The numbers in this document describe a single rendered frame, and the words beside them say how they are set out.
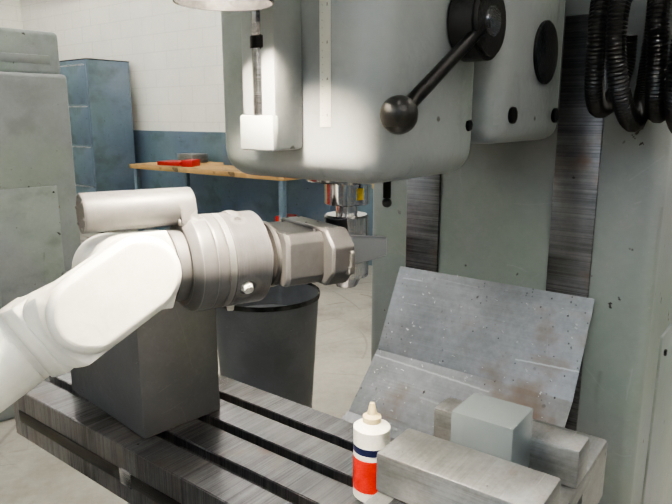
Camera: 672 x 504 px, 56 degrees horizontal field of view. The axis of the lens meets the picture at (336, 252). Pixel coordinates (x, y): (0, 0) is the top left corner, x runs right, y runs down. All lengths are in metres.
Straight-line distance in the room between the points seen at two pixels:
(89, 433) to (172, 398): 0.13
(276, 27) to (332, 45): 0.05
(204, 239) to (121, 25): 7.97
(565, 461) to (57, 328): 0.46
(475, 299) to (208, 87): 6.36
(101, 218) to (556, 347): 0.65
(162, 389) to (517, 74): 0.58
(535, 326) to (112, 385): 0.60
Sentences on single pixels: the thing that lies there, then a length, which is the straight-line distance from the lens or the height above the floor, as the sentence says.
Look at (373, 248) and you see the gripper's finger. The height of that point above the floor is 1.24.
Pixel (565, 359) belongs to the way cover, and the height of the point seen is 1.04.
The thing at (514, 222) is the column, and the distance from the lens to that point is 0.97.
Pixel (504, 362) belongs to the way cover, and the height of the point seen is 1.02.
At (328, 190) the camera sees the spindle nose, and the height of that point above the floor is 1.30.
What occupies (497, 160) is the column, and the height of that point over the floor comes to 1.30.
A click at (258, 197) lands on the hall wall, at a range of 6.71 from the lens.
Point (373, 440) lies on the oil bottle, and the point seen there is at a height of 1.04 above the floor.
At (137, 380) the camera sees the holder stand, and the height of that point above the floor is 1.04.
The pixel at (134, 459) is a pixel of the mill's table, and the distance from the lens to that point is 0.86.
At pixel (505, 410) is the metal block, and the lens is 0.63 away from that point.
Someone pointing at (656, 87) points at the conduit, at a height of 1.40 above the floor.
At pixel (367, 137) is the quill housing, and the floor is 1.35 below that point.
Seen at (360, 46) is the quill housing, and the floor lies 1.42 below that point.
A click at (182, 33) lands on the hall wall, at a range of 7.56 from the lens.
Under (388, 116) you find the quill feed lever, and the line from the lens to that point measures 0.48.
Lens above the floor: 1.37
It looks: 12 degrees down
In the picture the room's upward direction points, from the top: straight up
